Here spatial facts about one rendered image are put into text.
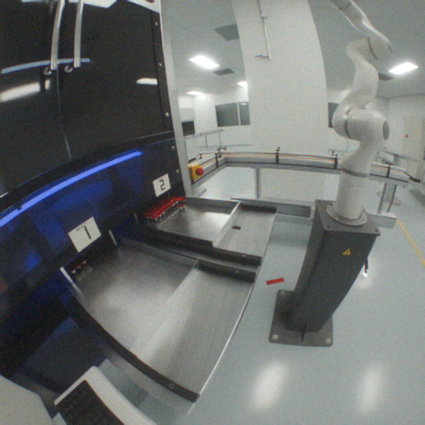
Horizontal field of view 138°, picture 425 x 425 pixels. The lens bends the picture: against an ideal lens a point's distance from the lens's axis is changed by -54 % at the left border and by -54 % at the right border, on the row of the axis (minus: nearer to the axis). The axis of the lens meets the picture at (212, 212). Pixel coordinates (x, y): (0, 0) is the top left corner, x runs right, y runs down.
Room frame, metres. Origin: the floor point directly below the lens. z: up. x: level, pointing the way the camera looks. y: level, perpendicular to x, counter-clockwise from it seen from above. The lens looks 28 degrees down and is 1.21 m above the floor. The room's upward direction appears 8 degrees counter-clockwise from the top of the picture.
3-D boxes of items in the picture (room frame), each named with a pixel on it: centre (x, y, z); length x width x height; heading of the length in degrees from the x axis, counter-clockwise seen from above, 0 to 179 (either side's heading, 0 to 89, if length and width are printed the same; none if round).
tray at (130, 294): (0.28, 0.26, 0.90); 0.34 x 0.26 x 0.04; 61
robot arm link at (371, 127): (0.45, -0.56, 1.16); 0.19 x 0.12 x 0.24; 10
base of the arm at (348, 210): (0.48, -0.55, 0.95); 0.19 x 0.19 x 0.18
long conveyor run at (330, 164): (1.19, -0.77, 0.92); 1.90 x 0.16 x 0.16; 61
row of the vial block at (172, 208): (0.62, 0.17, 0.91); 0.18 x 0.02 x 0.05; 151
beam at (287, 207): (1.12, -0.90, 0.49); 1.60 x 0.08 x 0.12; 61
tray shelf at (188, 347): (0.40, 0.12, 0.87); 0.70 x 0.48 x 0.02; 151
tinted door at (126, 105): (0.56, 0.23, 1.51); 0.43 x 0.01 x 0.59; 151
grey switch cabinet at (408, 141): (2.95, -6.81, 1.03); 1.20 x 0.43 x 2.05; 151
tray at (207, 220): (0.58, 0.10, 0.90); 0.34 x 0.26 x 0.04; 61
